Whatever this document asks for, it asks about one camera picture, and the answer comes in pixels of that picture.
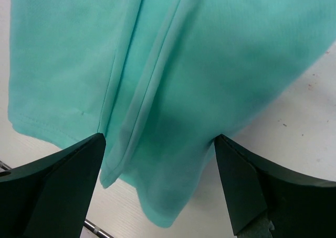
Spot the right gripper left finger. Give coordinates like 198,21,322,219
1,133,106,237

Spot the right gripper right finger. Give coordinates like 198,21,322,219
214,135,335,238

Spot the teal t-shirt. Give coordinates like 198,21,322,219
8,0,335,228

